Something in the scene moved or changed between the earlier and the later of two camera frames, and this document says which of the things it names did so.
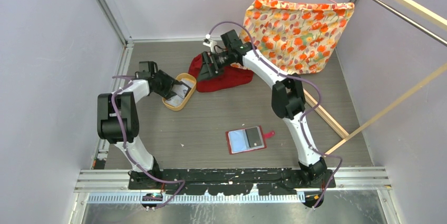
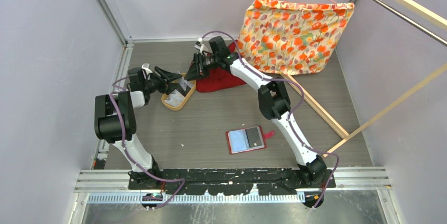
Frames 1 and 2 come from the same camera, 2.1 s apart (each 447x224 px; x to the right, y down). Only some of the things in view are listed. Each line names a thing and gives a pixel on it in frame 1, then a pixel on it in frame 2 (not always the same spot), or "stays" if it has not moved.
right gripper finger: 205,72 → 192,74
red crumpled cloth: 228,77 stays
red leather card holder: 246,139 stays
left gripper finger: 176,83 → 170,86
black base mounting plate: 271,181 stays
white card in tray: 177,100 stays
